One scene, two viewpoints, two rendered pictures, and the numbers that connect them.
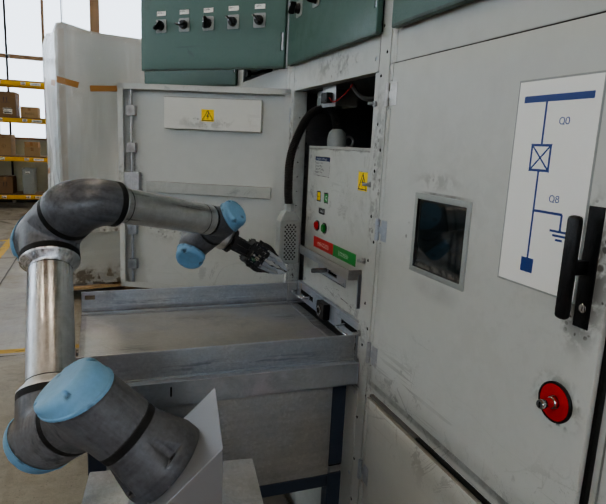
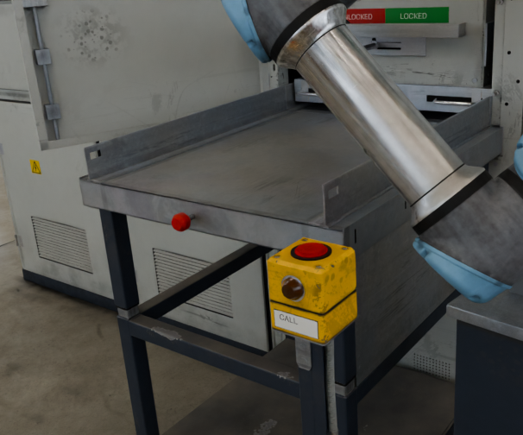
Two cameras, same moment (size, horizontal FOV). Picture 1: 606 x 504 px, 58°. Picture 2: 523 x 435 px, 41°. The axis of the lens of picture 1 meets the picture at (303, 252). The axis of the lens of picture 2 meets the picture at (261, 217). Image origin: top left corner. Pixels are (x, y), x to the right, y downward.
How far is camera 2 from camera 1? 1.12 m
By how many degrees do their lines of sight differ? 31
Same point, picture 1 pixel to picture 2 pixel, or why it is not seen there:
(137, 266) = (59, 114)
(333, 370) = (491, 141)
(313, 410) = not seen: hidden behind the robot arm
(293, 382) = (471, 162)
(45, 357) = (444, 149)
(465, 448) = not seen: outside the picture
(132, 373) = (364, 192)
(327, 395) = not seen: hidden behind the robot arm
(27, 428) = (518, 230)
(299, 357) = (462, 134)
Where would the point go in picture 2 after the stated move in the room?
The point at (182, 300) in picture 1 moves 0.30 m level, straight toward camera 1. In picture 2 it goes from (194, 133) to (288, 151)
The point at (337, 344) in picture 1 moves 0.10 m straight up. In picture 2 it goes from (481, 111) to (482, 65)
